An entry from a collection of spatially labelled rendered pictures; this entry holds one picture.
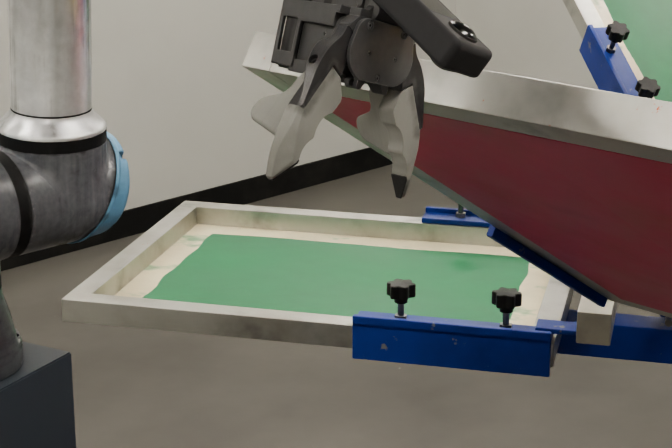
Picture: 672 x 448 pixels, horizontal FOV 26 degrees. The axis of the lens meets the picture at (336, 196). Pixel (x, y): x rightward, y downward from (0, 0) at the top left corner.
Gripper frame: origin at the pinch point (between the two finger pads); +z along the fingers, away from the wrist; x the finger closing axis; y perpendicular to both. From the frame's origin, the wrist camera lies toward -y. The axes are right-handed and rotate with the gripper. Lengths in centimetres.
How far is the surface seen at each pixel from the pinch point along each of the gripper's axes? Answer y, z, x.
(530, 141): -2.0, -6.7, -19.6
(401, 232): 99, 15, -130
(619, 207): -2.1, -2.4, -35.8
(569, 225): 11, 1, -49
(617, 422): 136, 67, -289
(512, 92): -2.6, -10.4, -14.8
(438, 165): 20.0, -2.4, -35.9
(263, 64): 26.3, -8.8, -14.4
